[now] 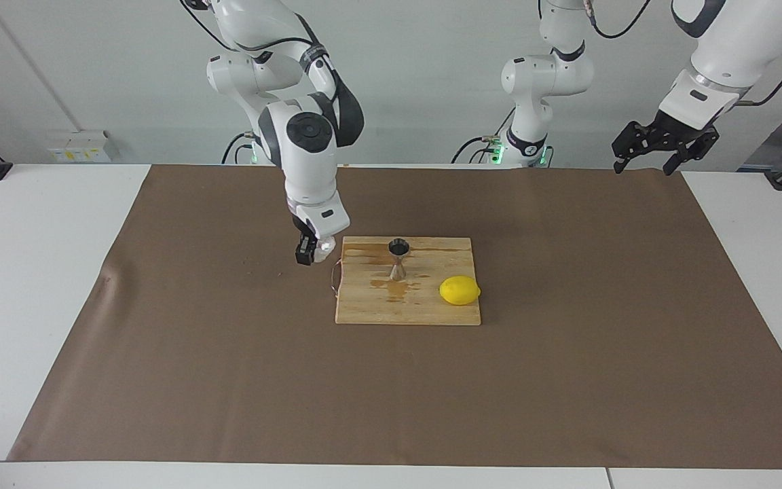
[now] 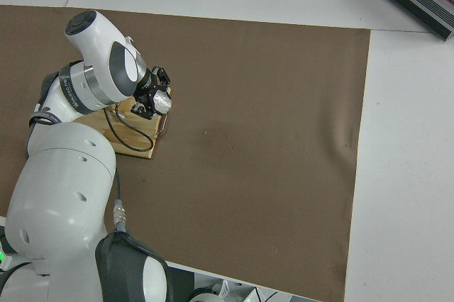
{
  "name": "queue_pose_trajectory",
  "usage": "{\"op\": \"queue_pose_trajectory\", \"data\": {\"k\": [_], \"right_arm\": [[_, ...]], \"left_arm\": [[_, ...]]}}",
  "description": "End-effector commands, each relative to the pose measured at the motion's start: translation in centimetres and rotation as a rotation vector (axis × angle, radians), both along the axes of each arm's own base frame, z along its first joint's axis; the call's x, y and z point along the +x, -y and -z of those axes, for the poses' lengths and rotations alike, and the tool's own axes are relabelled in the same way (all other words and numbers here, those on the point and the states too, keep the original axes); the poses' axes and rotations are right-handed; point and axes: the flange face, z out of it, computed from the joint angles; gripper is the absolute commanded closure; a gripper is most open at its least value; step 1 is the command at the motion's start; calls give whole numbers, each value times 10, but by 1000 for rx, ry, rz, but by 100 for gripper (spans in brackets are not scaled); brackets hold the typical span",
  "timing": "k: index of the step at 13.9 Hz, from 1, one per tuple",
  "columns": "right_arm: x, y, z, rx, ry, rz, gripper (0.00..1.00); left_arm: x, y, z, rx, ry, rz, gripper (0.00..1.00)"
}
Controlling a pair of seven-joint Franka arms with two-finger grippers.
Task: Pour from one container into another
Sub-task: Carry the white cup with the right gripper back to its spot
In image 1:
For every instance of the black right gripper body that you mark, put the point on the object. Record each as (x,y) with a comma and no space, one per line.
(303,228)

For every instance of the clear textured glass cup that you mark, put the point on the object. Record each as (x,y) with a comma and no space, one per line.
(326,251)

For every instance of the brown paper table mat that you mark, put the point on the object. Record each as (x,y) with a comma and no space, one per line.
(228,380)

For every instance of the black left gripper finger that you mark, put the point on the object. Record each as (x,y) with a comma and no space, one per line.
(696,144)
(632,139)

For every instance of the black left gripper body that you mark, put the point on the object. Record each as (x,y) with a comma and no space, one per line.
(673,132)

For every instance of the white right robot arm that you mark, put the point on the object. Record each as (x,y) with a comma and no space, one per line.
(309,170)

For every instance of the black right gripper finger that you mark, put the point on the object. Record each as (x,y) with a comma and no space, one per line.
(305,251)

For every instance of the yellow lemon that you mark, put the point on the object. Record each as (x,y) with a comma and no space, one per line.
(459,291)

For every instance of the wooden cutting board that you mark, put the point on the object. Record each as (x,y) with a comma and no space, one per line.
(404,305)

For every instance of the steel double jigger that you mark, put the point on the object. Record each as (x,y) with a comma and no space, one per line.
(399,272)

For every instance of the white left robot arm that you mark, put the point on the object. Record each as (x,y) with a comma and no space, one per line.
(730,47)

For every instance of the white yellow wall socket box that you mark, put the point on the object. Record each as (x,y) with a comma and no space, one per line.
(79,146)

